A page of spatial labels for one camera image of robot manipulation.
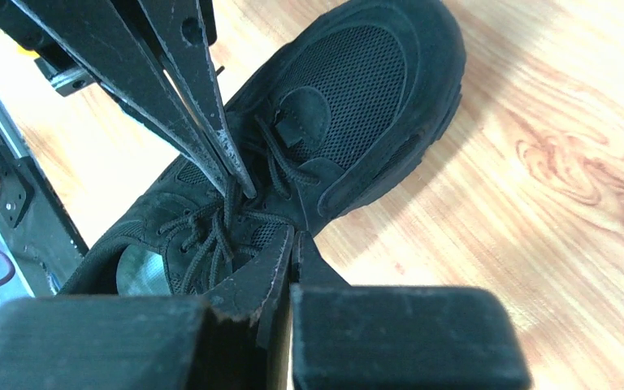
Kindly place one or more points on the black sneaker shoe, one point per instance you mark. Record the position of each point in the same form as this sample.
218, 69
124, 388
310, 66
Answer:
372, 84

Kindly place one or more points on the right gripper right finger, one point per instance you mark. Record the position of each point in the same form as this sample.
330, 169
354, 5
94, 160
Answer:
309, 267

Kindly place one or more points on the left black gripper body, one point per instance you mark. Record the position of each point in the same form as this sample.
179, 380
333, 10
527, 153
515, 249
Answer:
58, 67

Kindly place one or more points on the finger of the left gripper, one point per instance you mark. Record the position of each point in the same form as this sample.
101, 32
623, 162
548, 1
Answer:
114, 43
183, 35

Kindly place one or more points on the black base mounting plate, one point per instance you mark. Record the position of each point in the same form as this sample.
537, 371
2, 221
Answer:
39, 234

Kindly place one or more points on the black shoelace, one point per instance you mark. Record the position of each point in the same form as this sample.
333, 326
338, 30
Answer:
207, 244

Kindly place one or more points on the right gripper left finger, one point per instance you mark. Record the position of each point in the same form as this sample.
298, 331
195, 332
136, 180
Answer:
248, 332

